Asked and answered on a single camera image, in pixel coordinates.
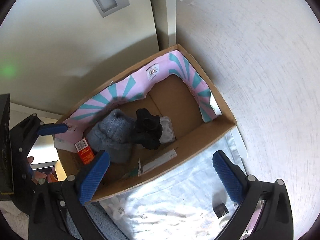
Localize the light blue fleece blanket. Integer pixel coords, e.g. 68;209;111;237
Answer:
85;201;135;240

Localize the red barcode carton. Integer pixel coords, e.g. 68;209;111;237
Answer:
74;137;97;165

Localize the grey knit hat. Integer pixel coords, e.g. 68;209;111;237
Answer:
86;109;135;164

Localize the pale floral blanket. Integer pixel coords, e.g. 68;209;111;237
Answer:
100;130;248;240

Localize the person's left hand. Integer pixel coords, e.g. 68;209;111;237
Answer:
27;156;48;184

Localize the white cabinet door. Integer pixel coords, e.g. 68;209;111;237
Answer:
0;0;160;120

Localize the small black cube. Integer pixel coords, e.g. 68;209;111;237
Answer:
212;203;228;218

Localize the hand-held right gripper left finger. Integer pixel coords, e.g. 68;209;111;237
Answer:
27;150;110;240

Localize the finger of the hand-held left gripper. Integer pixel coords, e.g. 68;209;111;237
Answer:
9;114;69;160
12;154;50;211

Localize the black cloth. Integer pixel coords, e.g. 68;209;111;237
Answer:
131;108;163;150

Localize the cardboard box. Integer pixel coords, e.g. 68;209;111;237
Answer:
54;44;237;203

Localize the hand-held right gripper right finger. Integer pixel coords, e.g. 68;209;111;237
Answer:
212;150;293;240

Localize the white cloth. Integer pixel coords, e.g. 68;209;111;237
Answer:
159;116;177;144

